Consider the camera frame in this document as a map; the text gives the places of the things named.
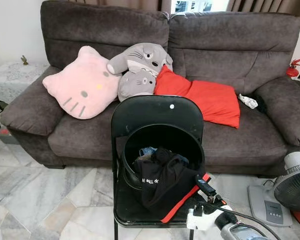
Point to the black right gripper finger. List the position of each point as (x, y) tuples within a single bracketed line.
[(206, 185)]

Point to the black garment red stripe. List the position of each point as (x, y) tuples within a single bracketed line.
[(162, 185)]

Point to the white standing fan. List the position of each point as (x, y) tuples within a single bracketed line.
[(267, 205)]

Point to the black plastic bucket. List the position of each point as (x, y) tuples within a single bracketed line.
[(165, 135)]

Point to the blue cloth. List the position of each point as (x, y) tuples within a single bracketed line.
[(148, 151)]

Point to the red pillow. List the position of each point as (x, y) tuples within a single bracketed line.
[(210, 102)]

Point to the black folding chair white dot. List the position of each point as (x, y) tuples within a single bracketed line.
[(155, 110)]

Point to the white crumpled cloth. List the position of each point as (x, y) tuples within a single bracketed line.
[(248, 101)]

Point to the small grey cat plush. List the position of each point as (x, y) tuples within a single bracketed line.
[(135, 85)]

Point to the red fire extinguisher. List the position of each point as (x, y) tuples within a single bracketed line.
[(291, 71)]

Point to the large grey Totoro plush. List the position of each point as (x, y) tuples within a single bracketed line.
[(140, 57)]

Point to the pink cat face cushion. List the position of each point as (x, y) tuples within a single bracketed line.
[(80, 82)]

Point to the bright window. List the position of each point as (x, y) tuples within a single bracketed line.
[(200, 5)]

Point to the brown curtain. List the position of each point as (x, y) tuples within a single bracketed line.
[(270, 6)]

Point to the side table lace cloth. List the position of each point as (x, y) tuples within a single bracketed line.
[(15, 80)]

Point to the small brass figurine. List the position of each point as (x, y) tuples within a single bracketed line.
[(25, 60)]

